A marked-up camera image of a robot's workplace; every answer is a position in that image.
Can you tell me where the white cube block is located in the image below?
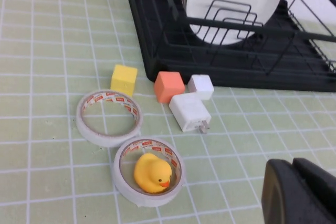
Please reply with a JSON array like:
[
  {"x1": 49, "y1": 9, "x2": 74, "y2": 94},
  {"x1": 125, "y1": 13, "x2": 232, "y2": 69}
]
[{"x1": 187, "y1": 74, "x2": 215, "y2": 101}]

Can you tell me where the yellow rubber duck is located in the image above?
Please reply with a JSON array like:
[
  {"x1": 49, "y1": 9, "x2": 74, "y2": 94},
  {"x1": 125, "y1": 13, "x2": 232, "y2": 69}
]
[{"x1": 133, "y1": 152, "x2": 173, "y2": 195}]

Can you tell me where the yellow cube block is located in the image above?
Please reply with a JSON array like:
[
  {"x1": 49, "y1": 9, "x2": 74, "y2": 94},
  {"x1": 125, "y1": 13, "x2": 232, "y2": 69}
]
[{"x1": 110, "y1": 63, "x2": 139, "y2": 98}]

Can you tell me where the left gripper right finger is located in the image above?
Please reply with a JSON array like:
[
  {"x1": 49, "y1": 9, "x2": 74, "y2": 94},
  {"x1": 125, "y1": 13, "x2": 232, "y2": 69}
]
[{"x1": 292, "y1": 157, "x2": 336, "y2": 224}]

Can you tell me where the green checked tablecloth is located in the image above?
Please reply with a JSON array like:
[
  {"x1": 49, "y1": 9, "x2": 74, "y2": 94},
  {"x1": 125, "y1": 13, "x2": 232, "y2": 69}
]
[{"x1": 0, "y1": 0, "x2": 336, "y2": 224}]

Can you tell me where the white double-sided tape roll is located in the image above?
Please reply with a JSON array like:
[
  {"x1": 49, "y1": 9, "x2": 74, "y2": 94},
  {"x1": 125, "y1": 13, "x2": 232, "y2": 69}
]
[
  {"x1": 111, "y1": 136, "x2": 186, "y2": 208},
  {"x1": 76, "y1": 89, "x2": 144, "y2": 148}
]

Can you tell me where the orange cube block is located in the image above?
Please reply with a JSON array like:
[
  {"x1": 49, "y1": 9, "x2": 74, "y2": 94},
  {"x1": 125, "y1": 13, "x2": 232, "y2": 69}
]
[{"x1": 153, "y1": 71, "x2": 186, "y2": 105}]

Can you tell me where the white plug charger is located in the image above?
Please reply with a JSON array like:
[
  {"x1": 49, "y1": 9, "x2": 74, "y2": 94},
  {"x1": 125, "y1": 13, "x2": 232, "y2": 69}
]
[{"x1": 169, "y1": 92, "x2": 212, "y2": 134}]

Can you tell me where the black wire dish rack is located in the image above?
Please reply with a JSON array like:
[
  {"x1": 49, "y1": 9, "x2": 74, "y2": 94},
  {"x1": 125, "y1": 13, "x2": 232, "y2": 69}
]
[{"x1": 136, "y1": 0, "x2": 336, "y2": 75}]

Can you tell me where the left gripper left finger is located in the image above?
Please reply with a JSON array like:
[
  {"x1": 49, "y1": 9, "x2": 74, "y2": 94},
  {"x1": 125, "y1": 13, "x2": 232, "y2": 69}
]
[{"x1": 261, "y1": 158, "x2": 323, "y2": 224}]

